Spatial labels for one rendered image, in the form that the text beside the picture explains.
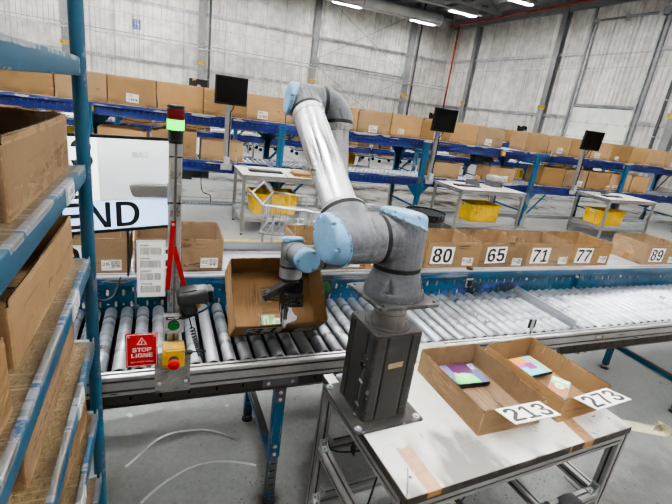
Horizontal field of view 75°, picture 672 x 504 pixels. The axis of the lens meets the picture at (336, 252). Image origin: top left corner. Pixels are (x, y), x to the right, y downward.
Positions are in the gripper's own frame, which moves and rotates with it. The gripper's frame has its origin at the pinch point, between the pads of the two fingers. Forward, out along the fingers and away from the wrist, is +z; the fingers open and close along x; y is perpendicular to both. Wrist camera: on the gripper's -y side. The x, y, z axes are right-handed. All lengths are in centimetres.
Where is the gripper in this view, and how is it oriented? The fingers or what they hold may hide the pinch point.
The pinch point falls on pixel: (281, 324)
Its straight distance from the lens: 181.7
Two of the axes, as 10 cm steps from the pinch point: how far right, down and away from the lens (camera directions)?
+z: -0.9, 9.7, 2.3
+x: -3.7, -2.4, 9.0
